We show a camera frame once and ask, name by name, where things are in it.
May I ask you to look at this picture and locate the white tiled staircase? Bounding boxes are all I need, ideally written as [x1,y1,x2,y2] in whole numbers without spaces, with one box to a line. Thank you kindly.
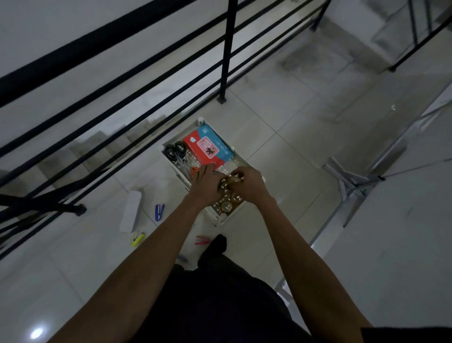
[35,113,184,184]

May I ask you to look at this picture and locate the grey metal stand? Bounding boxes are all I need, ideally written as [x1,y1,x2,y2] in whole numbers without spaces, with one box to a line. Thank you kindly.
[275,81,452,304]

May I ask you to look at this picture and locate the white small cart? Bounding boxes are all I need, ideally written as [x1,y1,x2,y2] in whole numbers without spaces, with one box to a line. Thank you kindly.
[161,117,266,227]

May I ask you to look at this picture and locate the black stair railing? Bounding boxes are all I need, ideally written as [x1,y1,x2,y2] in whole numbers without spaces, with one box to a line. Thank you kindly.
[387,0,452,73]

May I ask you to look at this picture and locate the black metal railing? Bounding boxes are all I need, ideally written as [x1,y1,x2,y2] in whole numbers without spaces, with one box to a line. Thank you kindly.
[0,0,332,262]

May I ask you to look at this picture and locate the person's right forearm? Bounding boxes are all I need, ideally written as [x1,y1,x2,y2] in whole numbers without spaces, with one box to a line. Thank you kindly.
[256,196,373,343]

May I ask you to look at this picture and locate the person's right hand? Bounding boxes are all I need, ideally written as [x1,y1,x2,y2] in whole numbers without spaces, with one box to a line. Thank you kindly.
[230,166,270,207]

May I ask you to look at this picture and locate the person's left forearm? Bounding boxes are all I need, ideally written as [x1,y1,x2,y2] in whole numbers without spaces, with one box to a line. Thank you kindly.
[48,197,212,343]

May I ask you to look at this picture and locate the red blue tissue packet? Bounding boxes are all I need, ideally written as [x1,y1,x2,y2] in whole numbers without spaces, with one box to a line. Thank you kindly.
[182,123,235,170]

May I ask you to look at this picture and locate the person's black trousers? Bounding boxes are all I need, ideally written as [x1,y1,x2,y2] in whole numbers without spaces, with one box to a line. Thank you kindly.
[129,253,313,343]

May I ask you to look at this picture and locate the long white plastic box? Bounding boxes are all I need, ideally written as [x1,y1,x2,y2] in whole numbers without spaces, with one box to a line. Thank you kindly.
[119,190,143,234]

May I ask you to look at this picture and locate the person's black right sock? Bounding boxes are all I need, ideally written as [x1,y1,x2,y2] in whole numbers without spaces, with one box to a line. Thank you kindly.
[197,234,228,269]

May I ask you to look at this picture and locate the person's left hand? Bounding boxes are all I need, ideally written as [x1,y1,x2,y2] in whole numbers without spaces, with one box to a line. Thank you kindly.
[185,162,226,210]

